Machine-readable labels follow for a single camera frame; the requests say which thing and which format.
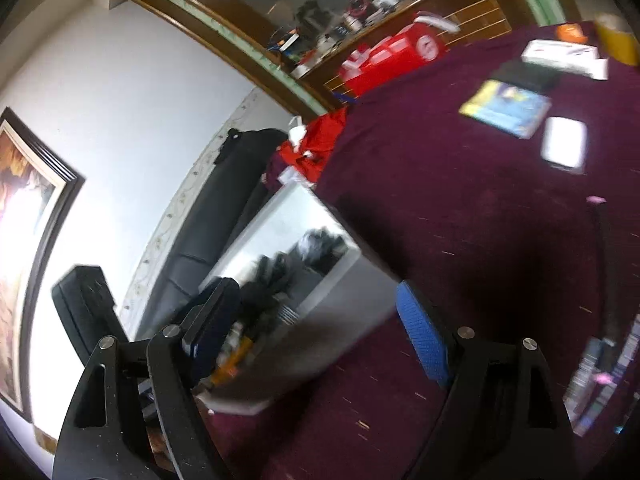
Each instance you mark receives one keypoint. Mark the clear pen blue grip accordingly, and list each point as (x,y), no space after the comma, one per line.
(582,385)

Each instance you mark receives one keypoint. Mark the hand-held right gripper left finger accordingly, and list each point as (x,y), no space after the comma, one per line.
(215,320)

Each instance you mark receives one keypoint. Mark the red gift box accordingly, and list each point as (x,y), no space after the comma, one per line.
(365,72)

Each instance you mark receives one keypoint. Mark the yellow tape roll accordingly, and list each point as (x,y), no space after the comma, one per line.
(620,40)

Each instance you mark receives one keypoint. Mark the yellow and blue book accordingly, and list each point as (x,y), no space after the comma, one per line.
(505,109)

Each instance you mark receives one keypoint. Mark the wooden mirrored sideboard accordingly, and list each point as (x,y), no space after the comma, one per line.
(240,25)

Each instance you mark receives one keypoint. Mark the grey cardboard box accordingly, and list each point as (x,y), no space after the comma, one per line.
(350,305)

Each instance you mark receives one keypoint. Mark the small white box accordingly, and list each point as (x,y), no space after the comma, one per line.
(564,142)

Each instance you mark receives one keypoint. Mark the slim clear gel pen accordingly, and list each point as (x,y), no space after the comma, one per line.
(615,390)

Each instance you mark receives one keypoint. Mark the small orange object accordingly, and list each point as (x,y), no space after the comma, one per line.
(571,33)

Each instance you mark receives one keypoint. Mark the dark framed wall picture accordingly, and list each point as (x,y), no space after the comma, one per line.
(25,270)

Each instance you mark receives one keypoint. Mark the black leather sofa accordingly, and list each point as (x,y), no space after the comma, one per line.
(210,220)

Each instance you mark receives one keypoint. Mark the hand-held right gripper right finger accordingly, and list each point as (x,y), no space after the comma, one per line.
(425,335)

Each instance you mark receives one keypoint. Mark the red cloth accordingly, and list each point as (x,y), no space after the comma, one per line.
(320,145)

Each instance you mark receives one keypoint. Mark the red box round logo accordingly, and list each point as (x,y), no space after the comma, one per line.
(415,47)

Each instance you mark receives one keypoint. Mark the black pink-capped marker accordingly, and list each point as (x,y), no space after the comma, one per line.
(605,280)

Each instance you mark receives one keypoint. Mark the white carton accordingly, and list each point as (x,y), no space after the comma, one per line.
(562,57)

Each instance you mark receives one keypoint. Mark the wooden chair back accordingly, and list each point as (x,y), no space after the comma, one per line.
(482,20)

